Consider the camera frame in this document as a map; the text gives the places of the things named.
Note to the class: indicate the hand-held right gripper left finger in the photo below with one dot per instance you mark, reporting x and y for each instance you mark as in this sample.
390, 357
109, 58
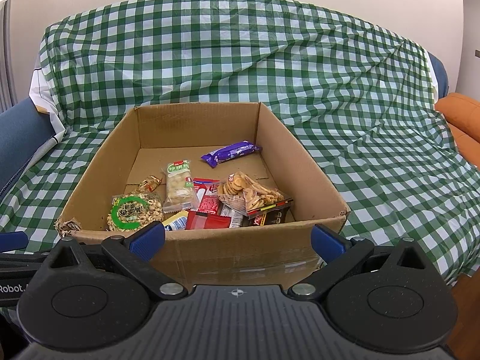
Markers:
148, 242

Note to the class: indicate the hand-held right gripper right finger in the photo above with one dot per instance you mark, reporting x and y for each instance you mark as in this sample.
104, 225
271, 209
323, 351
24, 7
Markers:
330, 243

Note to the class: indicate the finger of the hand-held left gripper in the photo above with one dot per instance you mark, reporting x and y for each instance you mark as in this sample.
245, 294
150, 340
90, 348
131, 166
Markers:
13, 242

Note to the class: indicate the green label peanut pack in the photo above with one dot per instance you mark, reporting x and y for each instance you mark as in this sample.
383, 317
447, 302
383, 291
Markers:
131, 212

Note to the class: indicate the small gold candy wrapper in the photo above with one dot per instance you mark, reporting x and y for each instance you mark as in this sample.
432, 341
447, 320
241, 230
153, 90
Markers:
150, 184

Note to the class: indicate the green label bread packet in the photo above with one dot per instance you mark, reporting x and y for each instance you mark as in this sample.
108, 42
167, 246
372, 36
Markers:
180, 185

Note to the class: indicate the dark brown snack packet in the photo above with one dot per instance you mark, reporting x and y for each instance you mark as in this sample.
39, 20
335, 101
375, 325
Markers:
270, 217

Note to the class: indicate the cardboard box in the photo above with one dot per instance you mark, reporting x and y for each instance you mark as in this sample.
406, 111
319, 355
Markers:
232, 247

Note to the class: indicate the silver snack packet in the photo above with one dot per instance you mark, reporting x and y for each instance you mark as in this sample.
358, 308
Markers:
234, 217

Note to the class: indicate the round cracker bag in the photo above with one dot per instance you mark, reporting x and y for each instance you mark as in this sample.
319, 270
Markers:
243, 191

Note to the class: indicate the purple snack bar packet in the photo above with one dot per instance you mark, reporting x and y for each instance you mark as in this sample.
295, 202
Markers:
232, 153

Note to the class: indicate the orange cushion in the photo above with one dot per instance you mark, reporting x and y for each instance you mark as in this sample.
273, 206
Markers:
461, 120

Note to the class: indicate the green checked cloth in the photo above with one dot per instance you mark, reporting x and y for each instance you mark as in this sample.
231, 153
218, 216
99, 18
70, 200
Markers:
262, 63

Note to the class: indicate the grey curtain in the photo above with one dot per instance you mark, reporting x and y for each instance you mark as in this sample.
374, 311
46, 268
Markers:
6, 45

